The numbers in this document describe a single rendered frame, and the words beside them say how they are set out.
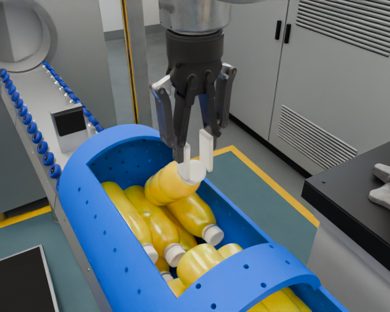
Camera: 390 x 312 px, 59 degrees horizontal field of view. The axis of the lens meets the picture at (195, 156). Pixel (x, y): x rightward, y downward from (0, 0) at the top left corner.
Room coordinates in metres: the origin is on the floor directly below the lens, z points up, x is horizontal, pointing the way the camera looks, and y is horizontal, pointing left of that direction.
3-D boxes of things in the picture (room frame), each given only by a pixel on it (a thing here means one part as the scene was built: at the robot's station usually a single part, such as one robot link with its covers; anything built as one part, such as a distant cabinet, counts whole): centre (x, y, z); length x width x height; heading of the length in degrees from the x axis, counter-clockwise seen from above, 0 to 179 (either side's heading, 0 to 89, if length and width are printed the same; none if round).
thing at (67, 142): (0.99, 0.41, 1.00); 0.10 x 0.04 x 0.15; 123
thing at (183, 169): (0.44, 0.02, 1.29); 0.03 x 0.01 x 0.07; 34
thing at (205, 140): (0.47, -0.02, 1.29); 0.03 x 0.01 x 0.07; 34
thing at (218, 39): (0.46, 0.00, 1.44); 0.08 x 0.07 x 0.09; 124
